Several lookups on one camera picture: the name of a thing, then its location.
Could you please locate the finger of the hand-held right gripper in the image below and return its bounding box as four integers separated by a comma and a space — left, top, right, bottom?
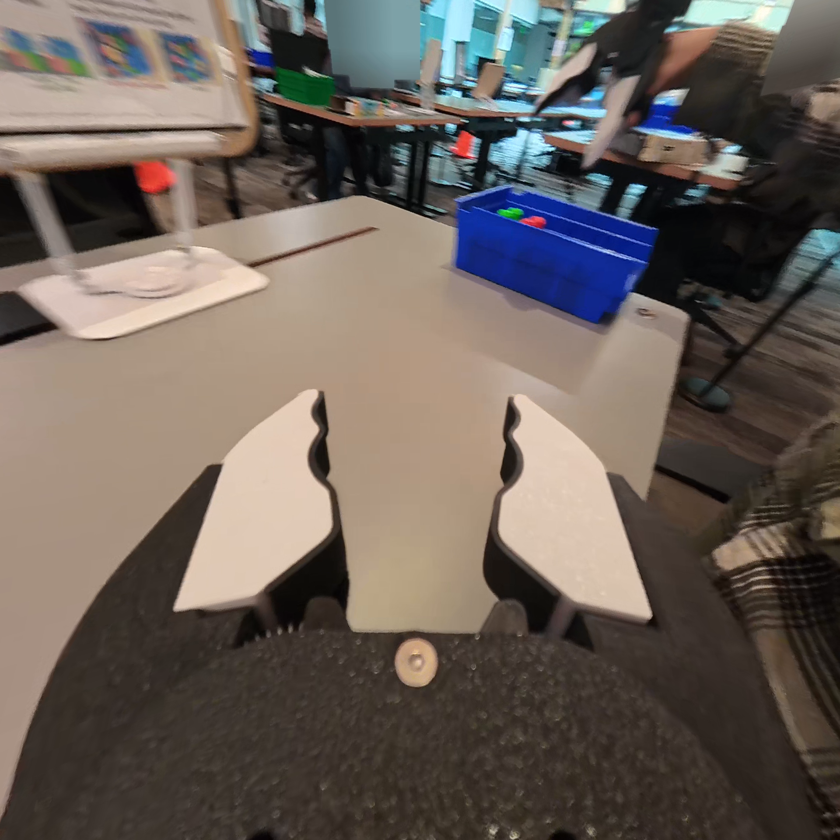
579, 73, 643, 173
533, 42, 603, 118

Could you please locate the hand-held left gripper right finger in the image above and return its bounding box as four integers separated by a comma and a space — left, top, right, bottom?
483, 394, 655, 639

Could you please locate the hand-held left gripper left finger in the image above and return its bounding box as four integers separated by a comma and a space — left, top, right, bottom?
172, 389, 349, 634

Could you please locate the blue plastic bin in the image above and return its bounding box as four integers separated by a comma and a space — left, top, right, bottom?
455, 185, 659, 324

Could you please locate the person's right hand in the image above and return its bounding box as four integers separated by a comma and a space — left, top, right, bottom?
653, 25, 723, 102

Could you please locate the brown background table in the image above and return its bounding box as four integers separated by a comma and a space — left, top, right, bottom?
545, 128, 749, 217
262, 92, 463, 211

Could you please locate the cardboard box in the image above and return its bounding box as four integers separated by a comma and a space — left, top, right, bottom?
640, 128, 713, 165

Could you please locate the black tripod stand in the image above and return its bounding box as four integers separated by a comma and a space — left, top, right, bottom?
679, 256, 840, 413

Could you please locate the person's plaid shirt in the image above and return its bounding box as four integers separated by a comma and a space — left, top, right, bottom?
705, 413, 840, 840

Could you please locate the white document stand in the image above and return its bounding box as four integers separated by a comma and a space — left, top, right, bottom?
0, 130, 271, 340

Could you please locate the green plastic bin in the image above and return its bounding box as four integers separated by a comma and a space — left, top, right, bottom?
276, 66, 336, 107

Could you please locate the wooden instruction board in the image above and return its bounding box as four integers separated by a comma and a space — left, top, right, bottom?
0, 0, 260, 158

